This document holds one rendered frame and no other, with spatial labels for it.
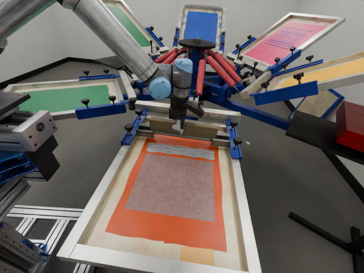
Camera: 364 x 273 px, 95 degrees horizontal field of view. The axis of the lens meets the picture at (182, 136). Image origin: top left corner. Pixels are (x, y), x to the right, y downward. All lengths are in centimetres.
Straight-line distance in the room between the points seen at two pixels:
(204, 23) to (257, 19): 251
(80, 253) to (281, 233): 167
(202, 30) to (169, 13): 246
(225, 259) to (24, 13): 98
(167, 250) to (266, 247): 131
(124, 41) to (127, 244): 62
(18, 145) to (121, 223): 45
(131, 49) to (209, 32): 201
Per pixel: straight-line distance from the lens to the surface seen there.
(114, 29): 57
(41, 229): 174
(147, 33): 232
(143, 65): 57
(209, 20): 269
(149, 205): 70
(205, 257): 65
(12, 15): 81
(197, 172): 80
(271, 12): 505
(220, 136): 94
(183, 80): 73
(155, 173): 79
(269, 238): 189
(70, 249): 67
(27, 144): 78
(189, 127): 86
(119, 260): 61
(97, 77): 174
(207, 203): 72
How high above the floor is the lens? 157
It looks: 39 degrees down
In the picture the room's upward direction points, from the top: 5 degrees clockwise
